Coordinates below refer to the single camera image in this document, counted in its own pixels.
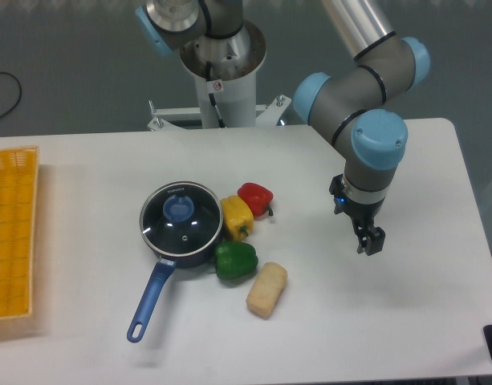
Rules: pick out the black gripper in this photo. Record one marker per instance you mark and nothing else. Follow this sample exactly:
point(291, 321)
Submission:
point(370, 238)

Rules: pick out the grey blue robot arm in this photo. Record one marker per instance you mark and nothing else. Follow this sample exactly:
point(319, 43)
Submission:
point(347, 112)

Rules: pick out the glass pot lid blue knob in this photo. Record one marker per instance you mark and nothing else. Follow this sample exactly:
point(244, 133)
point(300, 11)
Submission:
point(181, 219)

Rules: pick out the beige bread loaf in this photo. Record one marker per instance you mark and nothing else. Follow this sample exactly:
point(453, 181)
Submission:
point(266, 290)

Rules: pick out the red bell pepper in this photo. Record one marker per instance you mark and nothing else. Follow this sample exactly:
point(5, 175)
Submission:
point(258, 198)

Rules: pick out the yellow bell pepper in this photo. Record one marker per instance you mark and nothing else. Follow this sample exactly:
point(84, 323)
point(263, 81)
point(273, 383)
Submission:
point(238, 218)

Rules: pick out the green bell pepper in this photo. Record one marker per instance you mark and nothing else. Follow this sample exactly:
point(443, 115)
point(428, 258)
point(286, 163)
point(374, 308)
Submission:
point(235, 259)

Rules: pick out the yellow plastic basket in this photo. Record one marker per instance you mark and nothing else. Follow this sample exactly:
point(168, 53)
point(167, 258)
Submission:
point(19, 171)

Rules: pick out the blue saucepan with handle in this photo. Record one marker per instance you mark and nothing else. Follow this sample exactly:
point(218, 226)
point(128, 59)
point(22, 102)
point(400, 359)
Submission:
point(161, 272)

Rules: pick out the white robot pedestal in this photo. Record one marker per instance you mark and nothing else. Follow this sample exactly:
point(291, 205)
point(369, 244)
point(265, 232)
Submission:
point(224, 72)

